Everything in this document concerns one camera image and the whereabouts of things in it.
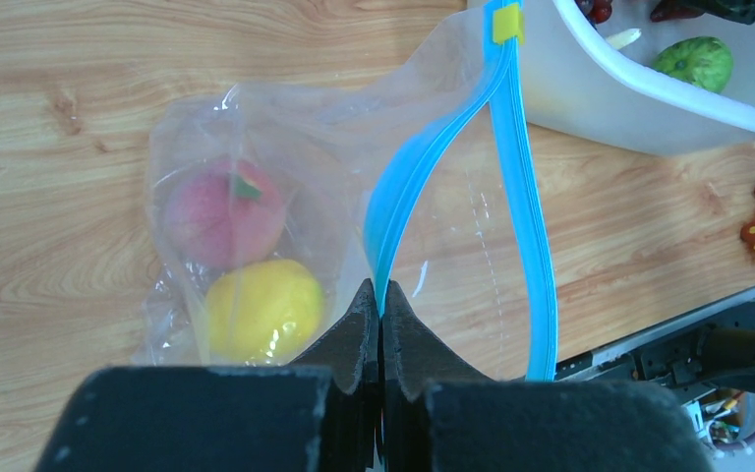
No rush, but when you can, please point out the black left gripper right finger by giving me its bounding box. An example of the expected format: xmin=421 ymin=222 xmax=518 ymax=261
xmin=380 ymin=283 xmax=713 ymax=471

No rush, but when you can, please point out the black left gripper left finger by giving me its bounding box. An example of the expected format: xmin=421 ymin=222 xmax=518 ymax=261
xmin=36 ymin=280 xmax=378 ymax=471

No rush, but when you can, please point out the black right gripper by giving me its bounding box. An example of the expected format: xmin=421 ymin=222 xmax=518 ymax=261
xmin=689 ymin=0 xmax=755 ymax=25

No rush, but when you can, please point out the yellow lemon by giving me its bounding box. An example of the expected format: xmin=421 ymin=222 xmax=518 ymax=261
xmin=204 ymin=259 xmax=324 ymax=365

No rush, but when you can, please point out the clear zip top bag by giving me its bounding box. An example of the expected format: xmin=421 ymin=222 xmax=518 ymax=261
xmin=133 ymin=1 xmax=558 ymax=381

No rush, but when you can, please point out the pink peach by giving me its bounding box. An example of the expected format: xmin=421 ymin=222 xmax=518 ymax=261
xmin=162 ymin=157 xmax=287 ymax=269

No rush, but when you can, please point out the green custard apple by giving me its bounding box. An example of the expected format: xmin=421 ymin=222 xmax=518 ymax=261
xmin=651 ymin=36 xmax=734 ymax=93

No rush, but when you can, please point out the red orange wax apple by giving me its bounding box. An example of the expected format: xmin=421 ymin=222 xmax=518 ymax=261
xmin=649 ymin=0 xmax=705 ymax=23

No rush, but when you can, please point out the white garlic bulb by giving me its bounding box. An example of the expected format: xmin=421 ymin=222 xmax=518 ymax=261
xmin=605 ymin=28 xmax=642 ymax=50

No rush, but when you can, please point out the purple grape bunch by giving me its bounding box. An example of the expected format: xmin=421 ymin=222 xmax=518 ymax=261
xmin=575 ymin=0 xmax=612 ymax=26

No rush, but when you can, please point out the white plastic basket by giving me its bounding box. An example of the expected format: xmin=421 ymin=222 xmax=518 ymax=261
xmin=519 ymin=1 xmax=755 ymax=155

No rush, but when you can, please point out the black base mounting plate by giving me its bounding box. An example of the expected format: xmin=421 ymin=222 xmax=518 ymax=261
xmin=554 ymin=301 xmax=755 ymax=402

